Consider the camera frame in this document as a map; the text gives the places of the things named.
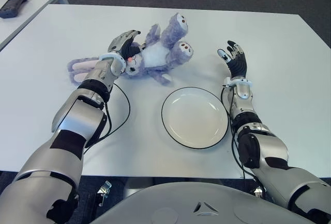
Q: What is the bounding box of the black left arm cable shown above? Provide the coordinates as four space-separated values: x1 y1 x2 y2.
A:
82 83 131 155

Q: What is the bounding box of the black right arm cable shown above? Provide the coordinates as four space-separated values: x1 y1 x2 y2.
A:
221 85 255 183

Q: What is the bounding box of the black handheld controller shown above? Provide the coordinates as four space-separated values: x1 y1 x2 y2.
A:
0 0 28 19

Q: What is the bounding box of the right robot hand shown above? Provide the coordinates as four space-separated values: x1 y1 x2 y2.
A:
217 40 248 80

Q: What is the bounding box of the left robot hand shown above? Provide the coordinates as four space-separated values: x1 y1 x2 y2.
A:
107 29 142 63

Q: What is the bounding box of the metal table clamp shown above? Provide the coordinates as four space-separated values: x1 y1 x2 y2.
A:
97 180 112 207
253 185 265 199

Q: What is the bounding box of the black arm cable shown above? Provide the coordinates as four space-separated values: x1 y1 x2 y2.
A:
82 83 131 155
221 85 255 183

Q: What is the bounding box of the silver robot torso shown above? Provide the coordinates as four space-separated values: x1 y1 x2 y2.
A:
87 181 316 224

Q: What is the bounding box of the purple plush doll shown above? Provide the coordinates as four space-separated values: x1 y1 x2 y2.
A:
67 12 194 86

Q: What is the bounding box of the white plate with black rim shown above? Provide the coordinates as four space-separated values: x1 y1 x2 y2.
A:
161 86 229 149

